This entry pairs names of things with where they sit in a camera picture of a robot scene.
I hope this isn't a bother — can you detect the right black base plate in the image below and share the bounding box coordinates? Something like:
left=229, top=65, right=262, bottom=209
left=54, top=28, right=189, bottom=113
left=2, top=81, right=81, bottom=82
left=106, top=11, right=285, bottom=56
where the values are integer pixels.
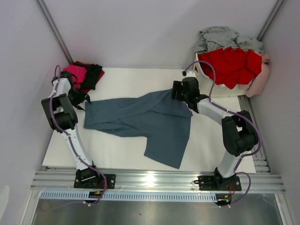
left=194, top=175, right=242, bottom=191

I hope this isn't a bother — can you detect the red t-shirt in basket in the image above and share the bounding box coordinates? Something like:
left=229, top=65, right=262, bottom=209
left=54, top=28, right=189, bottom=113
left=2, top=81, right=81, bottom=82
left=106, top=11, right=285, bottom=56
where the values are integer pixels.
left=198, top=47, right=262, bottom=89

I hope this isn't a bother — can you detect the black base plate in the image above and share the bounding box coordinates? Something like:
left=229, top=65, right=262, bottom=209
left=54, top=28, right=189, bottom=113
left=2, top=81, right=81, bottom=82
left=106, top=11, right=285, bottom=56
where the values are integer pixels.
left=194, top=175, right=242, bottom=191
left=74, top=174, right=116, bottom=189

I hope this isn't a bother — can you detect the right side aluminium rail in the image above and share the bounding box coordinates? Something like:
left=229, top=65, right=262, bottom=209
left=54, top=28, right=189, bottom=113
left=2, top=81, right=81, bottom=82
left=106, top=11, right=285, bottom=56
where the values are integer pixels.
left=237, top=95, right=272, bottom=174

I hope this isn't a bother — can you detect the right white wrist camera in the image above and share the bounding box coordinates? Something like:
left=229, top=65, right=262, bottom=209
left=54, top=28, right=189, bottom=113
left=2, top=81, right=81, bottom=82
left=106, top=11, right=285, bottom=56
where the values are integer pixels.
left=182, top=70, right=198, bottom=78

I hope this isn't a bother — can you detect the blue-grey t-shirt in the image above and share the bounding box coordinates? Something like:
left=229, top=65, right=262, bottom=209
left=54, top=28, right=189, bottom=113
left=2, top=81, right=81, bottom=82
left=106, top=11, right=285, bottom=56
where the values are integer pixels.
left=83, top=90, right=193, bottom=169

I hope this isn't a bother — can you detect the white laundry basket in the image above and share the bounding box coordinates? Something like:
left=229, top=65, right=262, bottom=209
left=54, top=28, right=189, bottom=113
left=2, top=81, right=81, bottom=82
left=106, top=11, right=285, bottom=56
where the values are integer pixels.
left=193, top=62, right=247, bottom=98

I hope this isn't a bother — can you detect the corner aluminium post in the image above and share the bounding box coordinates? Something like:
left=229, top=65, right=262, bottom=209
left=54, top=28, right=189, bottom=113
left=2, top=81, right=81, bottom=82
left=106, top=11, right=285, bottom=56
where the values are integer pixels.
left=256, top=0, right=286, bottom=42
left=35, top=0, right=74, bottom=64

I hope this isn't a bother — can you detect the folded black t-shirt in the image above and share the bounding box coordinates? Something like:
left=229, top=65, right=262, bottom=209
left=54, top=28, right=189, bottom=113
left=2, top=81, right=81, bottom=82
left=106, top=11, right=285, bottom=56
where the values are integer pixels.
left=80, top=64, right=102, bottom=90

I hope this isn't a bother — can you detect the white slotted cable duct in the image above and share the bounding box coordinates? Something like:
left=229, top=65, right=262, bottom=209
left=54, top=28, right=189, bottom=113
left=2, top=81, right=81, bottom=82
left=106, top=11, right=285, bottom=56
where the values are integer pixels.
left=39, top=190, right=217, bottom=203

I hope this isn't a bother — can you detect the light pink garment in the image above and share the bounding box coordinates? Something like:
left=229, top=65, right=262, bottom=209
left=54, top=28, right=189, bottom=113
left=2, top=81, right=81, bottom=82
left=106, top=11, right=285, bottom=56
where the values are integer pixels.
left=246, top=52, right=270, bottom=98

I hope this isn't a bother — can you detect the grey t-shirt in basket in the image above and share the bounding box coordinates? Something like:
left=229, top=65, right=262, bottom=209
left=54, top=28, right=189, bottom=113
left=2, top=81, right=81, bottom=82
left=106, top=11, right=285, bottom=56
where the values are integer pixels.
left=194, top=26, right=264, bottom=53

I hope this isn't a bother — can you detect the right corner aluminium post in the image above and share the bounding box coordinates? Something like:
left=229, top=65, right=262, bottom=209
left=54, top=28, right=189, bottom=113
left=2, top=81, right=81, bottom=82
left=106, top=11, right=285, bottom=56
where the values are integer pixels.
left=256, top=0, right=286, bottom=42

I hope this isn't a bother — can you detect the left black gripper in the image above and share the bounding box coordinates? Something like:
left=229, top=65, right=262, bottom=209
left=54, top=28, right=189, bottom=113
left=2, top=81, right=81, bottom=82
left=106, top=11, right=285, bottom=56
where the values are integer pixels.
left=67, top=87, right=90, bottom=111

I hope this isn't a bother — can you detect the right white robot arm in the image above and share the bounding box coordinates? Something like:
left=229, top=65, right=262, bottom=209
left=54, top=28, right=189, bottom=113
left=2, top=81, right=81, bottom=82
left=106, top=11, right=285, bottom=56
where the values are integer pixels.
left=171, top=77, right=259, bottom=191

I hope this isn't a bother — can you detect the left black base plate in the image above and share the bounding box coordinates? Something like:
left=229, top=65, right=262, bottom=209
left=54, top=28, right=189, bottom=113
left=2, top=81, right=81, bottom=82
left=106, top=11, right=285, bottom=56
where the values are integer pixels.
left=74, top=174, right=116, bottom=189

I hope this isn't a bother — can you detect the aluminium mounting rail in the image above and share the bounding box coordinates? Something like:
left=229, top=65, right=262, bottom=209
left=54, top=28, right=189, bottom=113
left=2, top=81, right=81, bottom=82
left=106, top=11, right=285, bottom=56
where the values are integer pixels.
left=30, top=168, right=286, bottom=194

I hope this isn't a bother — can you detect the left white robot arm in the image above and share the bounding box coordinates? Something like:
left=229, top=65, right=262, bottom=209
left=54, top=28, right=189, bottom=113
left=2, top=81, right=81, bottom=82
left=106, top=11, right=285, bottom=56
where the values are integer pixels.
left=41, top=71, right=101, bottom=188

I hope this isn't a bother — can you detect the folded pink t-shirt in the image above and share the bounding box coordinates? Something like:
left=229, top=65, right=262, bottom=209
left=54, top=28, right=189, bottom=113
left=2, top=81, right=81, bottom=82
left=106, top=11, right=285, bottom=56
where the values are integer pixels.
left=63, top=65, right=87, bottom=84

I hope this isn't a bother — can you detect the left corner aluminium post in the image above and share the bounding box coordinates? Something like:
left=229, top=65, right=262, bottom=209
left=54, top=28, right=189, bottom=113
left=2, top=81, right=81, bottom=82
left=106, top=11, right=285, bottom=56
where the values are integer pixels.
left=35, top=0, right=74, bottom=64

